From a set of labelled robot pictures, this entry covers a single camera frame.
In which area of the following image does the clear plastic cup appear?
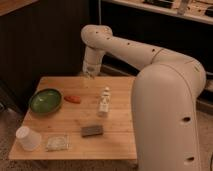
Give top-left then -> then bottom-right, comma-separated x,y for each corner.
16,126 -> 42,151

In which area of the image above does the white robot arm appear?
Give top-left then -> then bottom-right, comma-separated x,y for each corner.
81,25 -> 206,171

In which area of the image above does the clear plastic snack bag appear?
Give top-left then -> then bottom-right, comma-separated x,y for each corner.
46,135 -> 69,151

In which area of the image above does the grey sponge block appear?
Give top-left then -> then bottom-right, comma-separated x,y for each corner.
81,125 -> 103,137

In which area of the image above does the small white bottle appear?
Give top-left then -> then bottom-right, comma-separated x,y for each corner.
98,87 -> 111,116

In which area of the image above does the orange carrot piece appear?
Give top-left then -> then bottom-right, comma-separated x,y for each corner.
64,96 -> 81,104

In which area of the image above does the wooden table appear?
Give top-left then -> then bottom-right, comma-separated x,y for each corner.
9,76 -> 136,160

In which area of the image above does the green bowl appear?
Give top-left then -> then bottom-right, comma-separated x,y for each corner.
29,88 -> 62,115

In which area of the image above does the background shelf with items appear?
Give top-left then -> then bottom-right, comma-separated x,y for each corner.
101,0 -> 213,25

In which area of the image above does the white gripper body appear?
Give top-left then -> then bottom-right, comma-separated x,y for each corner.
82,62 -> 101,78

